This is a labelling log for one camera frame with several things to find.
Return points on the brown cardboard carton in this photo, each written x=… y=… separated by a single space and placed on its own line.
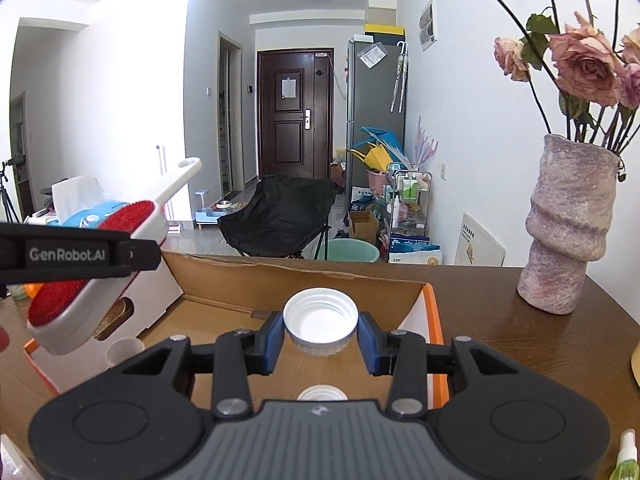
x=362 y=227

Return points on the dried pink roses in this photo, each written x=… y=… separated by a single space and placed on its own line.
x=585 y=60

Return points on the dark brown door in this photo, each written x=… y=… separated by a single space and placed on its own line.
x=292 y=115

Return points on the purple dried pampas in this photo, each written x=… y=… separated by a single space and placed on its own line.
x=422 y=147

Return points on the blue and yellow toys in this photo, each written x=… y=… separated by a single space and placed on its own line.
x=377 y=147

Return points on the person's left hand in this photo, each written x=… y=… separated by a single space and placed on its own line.
x=3 y=340

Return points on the white wall outlet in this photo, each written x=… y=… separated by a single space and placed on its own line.
x=443 y=171

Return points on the blue white bag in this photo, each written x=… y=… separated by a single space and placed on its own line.
x=412 y=250

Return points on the blue tissue pack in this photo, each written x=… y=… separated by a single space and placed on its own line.
x=75 y=217

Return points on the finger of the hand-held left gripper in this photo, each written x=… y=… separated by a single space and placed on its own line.
x=142 y=255

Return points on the green spray bottle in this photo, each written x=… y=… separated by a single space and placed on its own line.
x=625 y=460

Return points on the pink bin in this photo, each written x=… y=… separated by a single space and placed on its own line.
x=377 y=179

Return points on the green plastic bucket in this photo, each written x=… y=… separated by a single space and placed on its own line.
x=352 y=251

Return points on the clear cotton swab box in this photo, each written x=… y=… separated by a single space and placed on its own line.
x=15 y=460

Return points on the black folding chair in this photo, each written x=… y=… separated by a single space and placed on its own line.
x=275 y=215

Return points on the white pet feeder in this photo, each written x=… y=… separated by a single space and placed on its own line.
x=210 y=212

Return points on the white leaning board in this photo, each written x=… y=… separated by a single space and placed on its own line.
x=480 y=242

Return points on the black tripod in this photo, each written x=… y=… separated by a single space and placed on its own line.
x=7 y=195

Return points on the pink stone vase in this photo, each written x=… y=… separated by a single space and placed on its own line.
x=567 y=225

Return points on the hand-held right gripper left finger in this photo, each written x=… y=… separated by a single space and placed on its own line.
x=274 y=345

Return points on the red cardboard box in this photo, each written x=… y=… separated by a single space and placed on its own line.
x=200 y=290

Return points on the wall poster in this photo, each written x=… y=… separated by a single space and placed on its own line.
x=428 y=25

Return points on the grey refrigerator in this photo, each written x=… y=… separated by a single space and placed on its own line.
x=375 y=110

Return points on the yellow box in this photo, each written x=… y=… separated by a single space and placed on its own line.
x=384 y=30

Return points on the white pole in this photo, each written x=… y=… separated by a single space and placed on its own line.
x=160 y=160

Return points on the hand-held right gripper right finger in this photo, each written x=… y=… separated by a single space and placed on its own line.
x=369 y=345

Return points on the white folded umbrella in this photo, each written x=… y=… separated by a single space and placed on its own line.
x=400 y=77

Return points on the large white cap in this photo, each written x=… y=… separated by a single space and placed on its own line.
x=320 y=322

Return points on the red white lint brush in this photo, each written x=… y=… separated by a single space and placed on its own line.
x=65 y=310

